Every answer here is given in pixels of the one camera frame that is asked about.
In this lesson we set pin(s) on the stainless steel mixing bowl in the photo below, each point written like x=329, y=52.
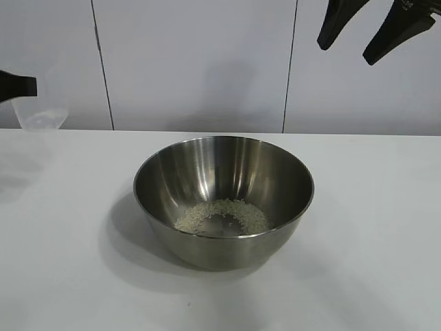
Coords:
x=224, y=248

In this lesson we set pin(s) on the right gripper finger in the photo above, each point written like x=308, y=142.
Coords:
x=399, y=31
x=339, y=20

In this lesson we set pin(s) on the clear plastic measuring cup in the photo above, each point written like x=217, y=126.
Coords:
x=41, y=117

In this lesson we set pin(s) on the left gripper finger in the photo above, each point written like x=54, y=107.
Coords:
x=17, y=86

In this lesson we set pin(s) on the white rice grains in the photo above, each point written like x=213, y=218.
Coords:
x=248, y=215

